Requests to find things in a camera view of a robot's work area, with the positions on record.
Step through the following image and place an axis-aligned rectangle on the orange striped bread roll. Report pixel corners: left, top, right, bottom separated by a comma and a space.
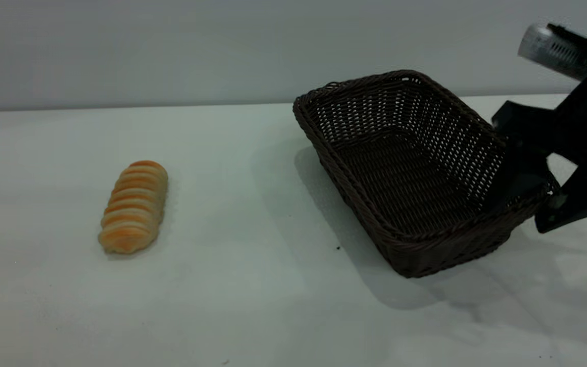
98, 160, 169, 254

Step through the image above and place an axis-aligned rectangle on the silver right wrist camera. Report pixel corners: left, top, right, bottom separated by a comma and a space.
518, 22, 587, 82

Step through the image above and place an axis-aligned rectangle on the dark brown wicker basket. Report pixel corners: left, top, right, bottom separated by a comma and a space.
292, 70, 561, 279

